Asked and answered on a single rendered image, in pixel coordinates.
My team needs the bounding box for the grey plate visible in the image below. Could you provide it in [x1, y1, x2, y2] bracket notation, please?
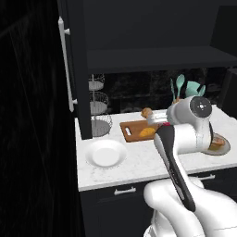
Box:
[204, 132, 231, 156]

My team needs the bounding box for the teal wide turner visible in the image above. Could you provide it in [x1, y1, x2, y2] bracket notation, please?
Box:
[184, 80, 202, 99]

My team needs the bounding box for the black drawer front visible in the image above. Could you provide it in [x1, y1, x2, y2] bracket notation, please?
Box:
[79, 181, 156, 237]
[188, 167, 237, 205]

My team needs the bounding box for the teal slim utensil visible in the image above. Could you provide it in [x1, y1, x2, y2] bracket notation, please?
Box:
[169, 78, 177, 104]

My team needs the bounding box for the black open cabinet door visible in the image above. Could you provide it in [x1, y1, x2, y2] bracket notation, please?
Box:
[65, 0, 94, 141]

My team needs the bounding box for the wooden cutting board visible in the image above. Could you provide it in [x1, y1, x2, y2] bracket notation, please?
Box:
[118, 118, 165, 143]

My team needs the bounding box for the teal spatula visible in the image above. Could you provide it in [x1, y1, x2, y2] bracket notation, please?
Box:
[175, 73, 186, 104]

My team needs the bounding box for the black wall cabinet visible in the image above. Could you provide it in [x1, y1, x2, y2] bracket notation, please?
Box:
[82, 0, 237, 75]

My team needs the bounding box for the white round plate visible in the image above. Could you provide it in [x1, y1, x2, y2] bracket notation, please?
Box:
[84, 139, 129, 169]

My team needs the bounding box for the brown pastry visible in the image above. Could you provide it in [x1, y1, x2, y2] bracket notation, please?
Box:
[209, 136, 226, 153]

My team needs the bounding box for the teal small spoon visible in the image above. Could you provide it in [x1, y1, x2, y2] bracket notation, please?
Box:
[198, 84, 207, 97]

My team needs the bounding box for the silver tiered wire stand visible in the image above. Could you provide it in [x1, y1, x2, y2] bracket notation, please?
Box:
[88, 72, 114, 139]

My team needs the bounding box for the white drawer handle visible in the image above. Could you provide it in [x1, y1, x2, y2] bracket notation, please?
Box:
[197, 173, 217, 182]
[113, 186, 138, 196]

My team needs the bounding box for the golden croissant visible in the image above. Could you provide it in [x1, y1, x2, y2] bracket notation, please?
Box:
[138, 126, 157, 139]

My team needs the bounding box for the long white door handle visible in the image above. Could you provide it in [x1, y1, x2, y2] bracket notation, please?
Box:
[57, 16, 79, 113]

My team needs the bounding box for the brown jam jar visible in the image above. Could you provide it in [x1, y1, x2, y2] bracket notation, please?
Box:
[141, 106, 154, 120]

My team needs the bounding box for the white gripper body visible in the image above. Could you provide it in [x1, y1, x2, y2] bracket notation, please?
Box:
[146, 111, 169, 126]

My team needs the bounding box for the black tall cabinet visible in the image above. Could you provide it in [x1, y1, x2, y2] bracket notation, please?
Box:
[0, 0, 81, 237]

